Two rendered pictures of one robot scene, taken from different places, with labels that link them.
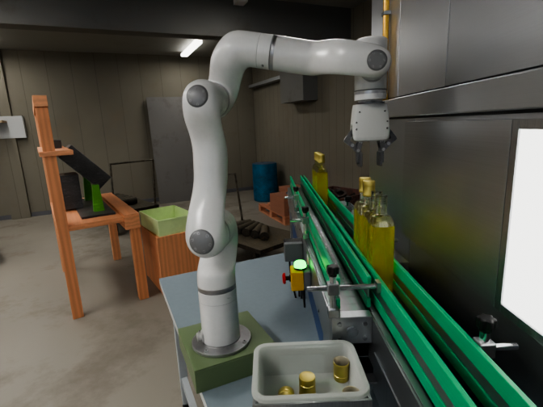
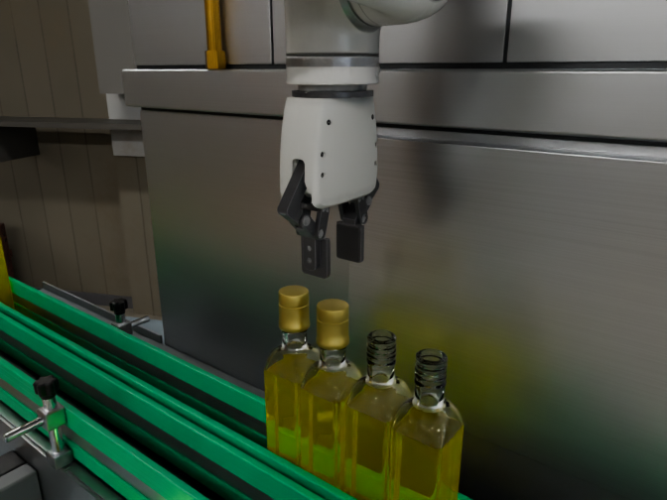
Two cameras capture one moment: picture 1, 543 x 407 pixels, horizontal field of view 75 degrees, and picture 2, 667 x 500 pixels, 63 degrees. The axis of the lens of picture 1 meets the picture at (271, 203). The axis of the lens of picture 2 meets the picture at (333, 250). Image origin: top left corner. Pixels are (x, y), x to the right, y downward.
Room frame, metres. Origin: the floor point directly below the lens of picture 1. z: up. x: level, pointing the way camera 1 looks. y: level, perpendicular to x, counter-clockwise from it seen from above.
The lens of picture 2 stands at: (0.68, 0.14, 1.56)
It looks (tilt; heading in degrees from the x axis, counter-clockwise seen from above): 18 degrees down; 308
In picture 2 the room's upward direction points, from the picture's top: straight up
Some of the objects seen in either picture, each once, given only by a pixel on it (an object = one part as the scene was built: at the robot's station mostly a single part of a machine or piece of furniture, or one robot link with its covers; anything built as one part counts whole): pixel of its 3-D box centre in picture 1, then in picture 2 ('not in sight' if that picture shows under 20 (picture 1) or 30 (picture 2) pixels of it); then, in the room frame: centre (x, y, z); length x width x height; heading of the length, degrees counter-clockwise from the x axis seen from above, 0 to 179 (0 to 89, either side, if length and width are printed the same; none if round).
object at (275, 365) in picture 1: (307, 383); not in sight; (0.64, -0.06, 0.97); 0.22 x 0.17 x 0.09; 90
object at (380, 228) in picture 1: (380, 253); (423, 490); (0.88, -0.28, 1.16); 0.06 x 0.06 x 0.21; 0
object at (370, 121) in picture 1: (369, 119); (333, 142); (1.00, -0.28, 1.50); 0.10 x 0.07 x 0.11; 90
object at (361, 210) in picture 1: (368, 239); (333, 444); (1.00, -0.28, 1.16); 0.06 x 0.06 x 0.21; 0
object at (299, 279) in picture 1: (299, 278); not in sight; (1.19, -0.09, 0.96); 0.07 x 0.07 x 0.07; 0
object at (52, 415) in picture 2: (299, 223); (36, 432); (1.36, -0.11, 1.11); 0.07 x 0.04 x 0.13; 90
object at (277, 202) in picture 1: (291, 202); not in sight; (5.85, -0.33, 0.21); 1.14 x 0.81 x 0.41; 24
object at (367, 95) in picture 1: (371, 96); (333, 72); (1.00, -0.28, 1.56); 0.09 x 0.08 x 0.03; 90
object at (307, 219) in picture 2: (355, 154); (307, 245); (1.00, -0.24, 1.41); 0.03 x 0.03 x 0.07; 0
